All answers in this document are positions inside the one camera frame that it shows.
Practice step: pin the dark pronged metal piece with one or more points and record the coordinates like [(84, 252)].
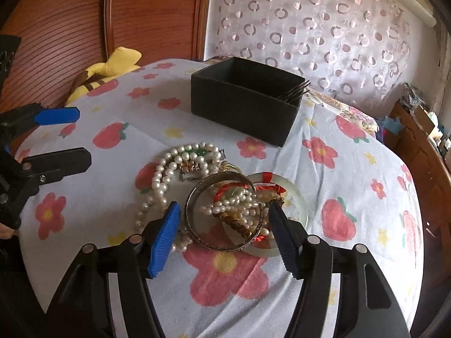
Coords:
[(294, 91)]

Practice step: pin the blue cloth piece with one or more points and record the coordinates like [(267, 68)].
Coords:
[(391, 125)]

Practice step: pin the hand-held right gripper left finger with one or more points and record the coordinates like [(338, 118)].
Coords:
[(165, 239)]

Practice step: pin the wooden side cabinet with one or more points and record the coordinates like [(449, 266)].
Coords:
[(419, 155)]

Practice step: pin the pale jade bangle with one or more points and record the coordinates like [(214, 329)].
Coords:
[(298, 197)]

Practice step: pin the floral strawberry blanket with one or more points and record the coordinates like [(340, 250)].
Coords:
[(352, 183)]

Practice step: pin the floral patterned pillow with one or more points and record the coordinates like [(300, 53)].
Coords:
[(356, 116)]

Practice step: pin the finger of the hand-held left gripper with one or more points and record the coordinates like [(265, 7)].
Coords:
[(60, 165), (56, 116)]

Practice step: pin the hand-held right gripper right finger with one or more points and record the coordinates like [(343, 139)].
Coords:
[(284, 243)]

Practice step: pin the cardboard box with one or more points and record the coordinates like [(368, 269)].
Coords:
[(424, 118)]

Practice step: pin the wooden headboard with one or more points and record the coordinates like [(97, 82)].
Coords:
[(151, 14)]

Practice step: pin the engraved metal bangle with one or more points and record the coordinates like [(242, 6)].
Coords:
[(225, 177)]

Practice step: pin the gold flower brooch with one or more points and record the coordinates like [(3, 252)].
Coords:
[(188, 167)]

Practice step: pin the yellow plush toy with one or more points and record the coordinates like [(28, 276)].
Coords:
[(119, 60)]

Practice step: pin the black storage box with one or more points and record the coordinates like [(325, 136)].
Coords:
[(239, 112)]

